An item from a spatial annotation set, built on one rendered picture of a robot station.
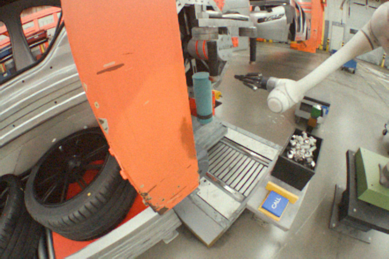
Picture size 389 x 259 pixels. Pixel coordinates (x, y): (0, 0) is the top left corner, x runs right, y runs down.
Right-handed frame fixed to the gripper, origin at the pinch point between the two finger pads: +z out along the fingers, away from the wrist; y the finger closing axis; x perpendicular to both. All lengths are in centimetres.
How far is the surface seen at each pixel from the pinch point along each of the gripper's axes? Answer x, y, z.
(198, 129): -12.7, -42.8, 21.9
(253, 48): 18.3, 10.1, -12.3
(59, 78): 83, -46, 24
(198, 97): 27.0, -26.5, -0.4
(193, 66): 22.2, -8.3, 19.5
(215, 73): 38.0, -17.6, -13.1
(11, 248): 98, -127, -1
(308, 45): -239, 244, -5
